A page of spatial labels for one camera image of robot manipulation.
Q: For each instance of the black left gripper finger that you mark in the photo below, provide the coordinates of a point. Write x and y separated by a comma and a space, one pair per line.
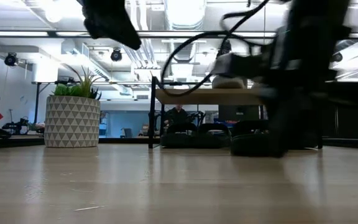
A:
130, 34
126, 39

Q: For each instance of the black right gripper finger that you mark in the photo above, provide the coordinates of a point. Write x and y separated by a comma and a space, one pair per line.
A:
278, 130

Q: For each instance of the grey slide sandal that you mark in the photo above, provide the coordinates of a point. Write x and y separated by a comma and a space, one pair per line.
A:
228, 84

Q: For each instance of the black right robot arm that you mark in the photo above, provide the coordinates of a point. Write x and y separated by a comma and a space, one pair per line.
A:
315, 31

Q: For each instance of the black ceiling spotlight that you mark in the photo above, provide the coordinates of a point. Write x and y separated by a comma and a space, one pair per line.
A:
225, 48
337, 57
116, 55
11, 59

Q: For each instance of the long ceiling light bar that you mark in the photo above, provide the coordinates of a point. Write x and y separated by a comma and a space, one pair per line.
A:
73, 33

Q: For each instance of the person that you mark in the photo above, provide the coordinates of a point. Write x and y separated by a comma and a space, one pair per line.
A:
177, 115

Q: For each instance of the green plant in patterned pot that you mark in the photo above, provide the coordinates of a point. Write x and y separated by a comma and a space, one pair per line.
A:
71, 121

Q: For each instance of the black background equipment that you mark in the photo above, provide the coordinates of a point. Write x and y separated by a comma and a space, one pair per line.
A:
17, 127

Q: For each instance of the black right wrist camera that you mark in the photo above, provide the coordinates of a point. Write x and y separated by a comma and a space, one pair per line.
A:
228, 63

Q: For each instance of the wooden shelf with black frame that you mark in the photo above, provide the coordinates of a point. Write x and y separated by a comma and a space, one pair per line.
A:
197, 96

